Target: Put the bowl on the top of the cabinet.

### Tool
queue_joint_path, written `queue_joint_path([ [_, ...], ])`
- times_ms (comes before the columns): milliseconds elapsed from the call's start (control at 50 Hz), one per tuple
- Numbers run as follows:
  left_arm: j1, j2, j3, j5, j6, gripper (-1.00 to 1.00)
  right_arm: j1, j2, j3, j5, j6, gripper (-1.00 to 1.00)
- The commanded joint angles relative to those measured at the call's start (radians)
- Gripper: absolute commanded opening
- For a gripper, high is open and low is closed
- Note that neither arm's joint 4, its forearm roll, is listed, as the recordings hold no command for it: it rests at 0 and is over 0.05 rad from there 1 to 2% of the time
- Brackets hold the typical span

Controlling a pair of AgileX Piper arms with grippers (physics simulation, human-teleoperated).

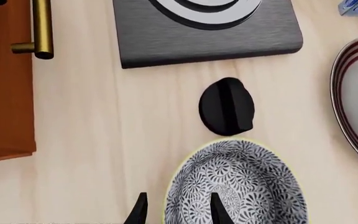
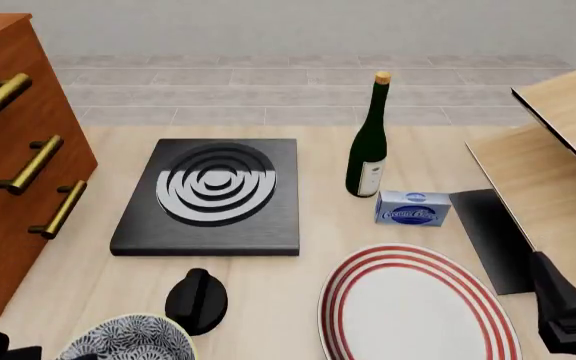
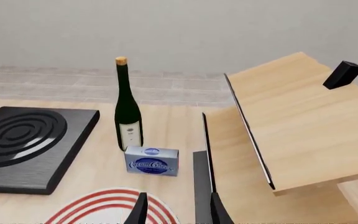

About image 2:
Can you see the blue patterned bowl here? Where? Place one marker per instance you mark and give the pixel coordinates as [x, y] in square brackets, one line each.
[128, 339]

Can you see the dark green wine bottle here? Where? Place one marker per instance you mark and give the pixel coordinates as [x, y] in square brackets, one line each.
[368, 150]

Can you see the round black stove knob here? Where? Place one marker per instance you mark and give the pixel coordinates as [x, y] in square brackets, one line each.
[195, 300]

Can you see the blue cream cheese box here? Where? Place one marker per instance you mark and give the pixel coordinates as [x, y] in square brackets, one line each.
[413, 210]

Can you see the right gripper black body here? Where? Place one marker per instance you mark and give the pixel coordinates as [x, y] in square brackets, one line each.
[568, 333]

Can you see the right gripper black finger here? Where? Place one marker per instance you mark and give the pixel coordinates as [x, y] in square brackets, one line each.
[555, 296]

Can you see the pale wooden shelf rack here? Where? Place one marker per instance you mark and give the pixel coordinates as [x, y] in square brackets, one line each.
[548, 180]

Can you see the white plate with red rings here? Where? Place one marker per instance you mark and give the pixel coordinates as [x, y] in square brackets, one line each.
[413, 311]

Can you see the flat black stove plate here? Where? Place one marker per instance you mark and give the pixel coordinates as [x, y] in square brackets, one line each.
[138, 232]

